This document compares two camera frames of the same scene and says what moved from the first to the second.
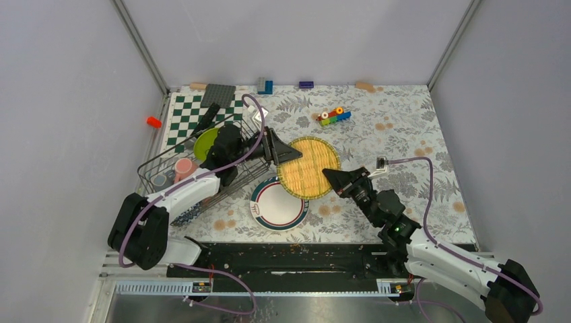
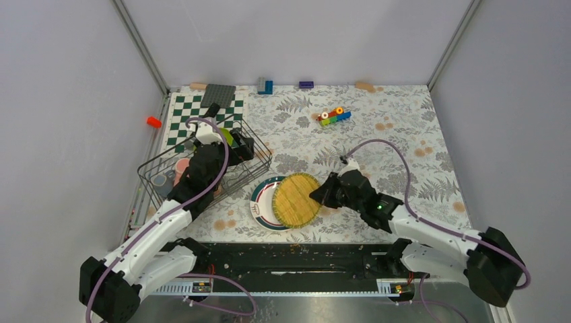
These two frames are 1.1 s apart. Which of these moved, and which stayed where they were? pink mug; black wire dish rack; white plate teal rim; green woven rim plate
Moved: green woven rim plate
Stayed: black wire dish rack; white plate teal rim; pink mug
